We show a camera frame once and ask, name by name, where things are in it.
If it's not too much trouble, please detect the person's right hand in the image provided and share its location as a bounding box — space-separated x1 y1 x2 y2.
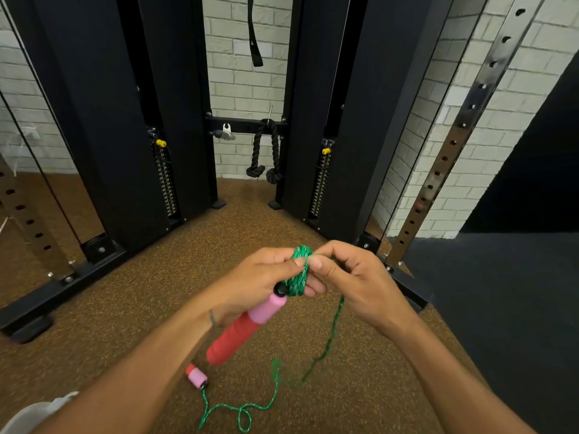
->
307 240 419 339

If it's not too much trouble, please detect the person's left hand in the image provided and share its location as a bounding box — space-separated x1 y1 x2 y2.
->
210 247 329 329

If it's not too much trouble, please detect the green jump rope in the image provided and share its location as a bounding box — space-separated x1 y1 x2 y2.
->
185 245 346 433

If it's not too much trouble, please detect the clear plastic box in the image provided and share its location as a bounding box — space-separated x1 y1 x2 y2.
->
0 391 80 434

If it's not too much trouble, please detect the person's left forearm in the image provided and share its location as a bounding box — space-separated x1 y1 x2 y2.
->
38 307 227 434

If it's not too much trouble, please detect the person's right forearm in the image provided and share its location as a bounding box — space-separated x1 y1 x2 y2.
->
393 313 537 434

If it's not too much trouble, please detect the black steel base beam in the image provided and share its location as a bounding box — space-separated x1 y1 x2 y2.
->
0 234 127 344
357 232 431 312

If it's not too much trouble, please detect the metal weight stack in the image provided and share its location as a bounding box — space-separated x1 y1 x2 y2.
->
153 147 180 218
309 154 332 218

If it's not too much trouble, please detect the black crossbar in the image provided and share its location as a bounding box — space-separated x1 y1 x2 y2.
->
204 116 288 137

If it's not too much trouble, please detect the black weight machine tower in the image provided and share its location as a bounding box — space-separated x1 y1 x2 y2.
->
2 0 220 254
276 0 455 245

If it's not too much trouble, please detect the chrome perforated upright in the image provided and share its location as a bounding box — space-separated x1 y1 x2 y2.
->
384 0 548 270
0 153 76 279

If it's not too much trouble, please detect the black tricep rope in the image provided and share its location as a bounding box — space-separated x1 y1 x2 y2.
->
246 119 285 185

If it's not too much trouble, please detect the black hanging strap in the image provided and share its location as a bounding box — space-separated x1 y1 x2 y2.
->
247 0 265 68

